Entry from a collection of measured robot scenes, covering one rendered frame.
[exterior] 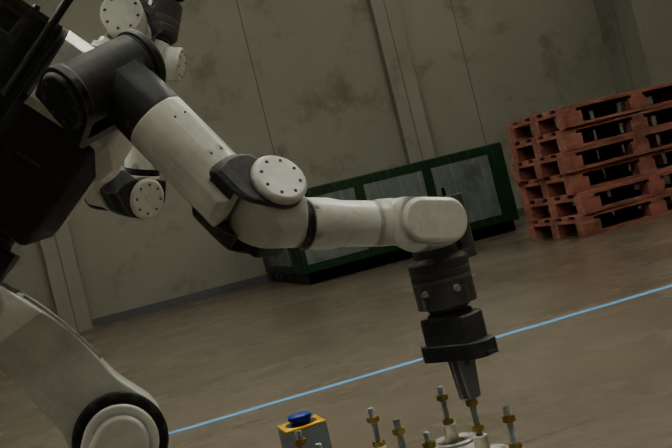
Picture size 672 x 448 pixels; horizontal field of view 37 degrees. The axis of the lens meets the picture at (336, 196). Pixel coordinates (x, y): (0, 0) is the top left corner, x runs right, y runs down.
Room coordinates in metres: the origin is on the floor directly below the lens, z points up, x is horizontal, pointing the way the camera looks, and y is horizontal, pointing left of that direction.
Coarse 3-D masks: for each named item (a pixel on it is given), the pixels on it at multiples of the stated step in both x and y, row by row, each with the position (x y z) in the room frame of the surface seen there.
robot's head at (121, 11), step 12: (108, 0) 1.56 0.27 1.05; (120, 0) 1.56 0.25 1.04; (132, 0) 1.56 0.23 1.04; (108, 12) 1.56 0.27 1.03; (120, 12) 1.56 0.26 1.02; (132, 12) 1.56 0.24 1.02; (144, 12) 1.59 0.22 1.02; (108, 24) 1.56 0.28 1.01; (120, 24) 1.56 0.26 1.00; (132, 24) 1.56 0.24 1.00; (144, 24) 1.59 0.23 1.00; (108, 36) 1.60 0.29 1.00
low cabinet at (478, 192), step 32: (448, 160) 9.13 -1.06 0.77; (480, 160) 9.20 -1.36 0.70; (320, 192) 8.83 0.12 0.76; (352, 192) 8.89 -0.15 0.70; (384, 192) 8.96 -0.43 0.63; (416, 192) 9.03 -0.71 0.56; (448, 192) 9.11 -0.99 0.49; (480, 192) 9.18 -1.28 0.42; (512, 192) 9.27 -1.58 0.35; (480, 224) 9.17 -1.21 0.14; (512, 224) 9.30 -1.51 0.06; (288, 256) 9.18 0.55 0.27; (320, 256) 8.78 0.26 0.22; (352, 256) 8.86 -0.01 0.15; (384, 256) 8.98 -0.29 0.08
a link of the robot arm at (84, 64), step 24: (96, 48) 1.36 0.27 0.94; (120, 48) 1.36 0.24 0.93; (96, 72) 1.33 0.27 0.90; (120, 72) 1.34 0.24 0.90; (144, 72) 1.36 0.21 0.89; (96, 96) 1.32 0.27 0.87; (120, 96) 1.34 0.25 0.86; (144, 96) 1.33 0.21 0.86; (168, 96) 1.35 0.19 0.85; (96, 120) 1.35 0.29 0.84; (120, 120) 1.35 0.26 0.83
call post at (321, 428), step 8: (320, 424) 1.67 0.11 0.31; (280, 432) 1.70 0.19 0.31; (304, 432) 1.66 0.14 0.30; (312, 432) 1.66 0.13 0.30; (320, 432) 1.66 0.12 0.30; (328, 432) 1.67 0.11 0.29; (280, 440) 1.71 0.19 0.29; (288, 440) 1.65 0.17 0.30; (312, 440) 1.66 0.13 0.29; (320, 440) 1.66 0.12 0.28; (328, 440) 1.67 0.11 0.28
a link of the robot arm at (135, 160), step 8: (136, 152) 1.92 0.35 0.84; (128, 160) 1.93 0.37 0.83; (136, 160) 1.92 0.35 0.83; (144, 160) 1.92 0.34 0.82; (128, 168) 1.93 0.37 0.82; (136, 168) 1.92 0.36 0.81; (144, 168) 1.92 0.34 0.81; (152, 168) 1.93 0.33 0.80; (136, 176) 1.90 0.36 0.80; (144, 176) 1.92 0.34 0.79; (152, 176) 1.93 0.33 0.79; (160, 184) 1.92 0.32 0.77
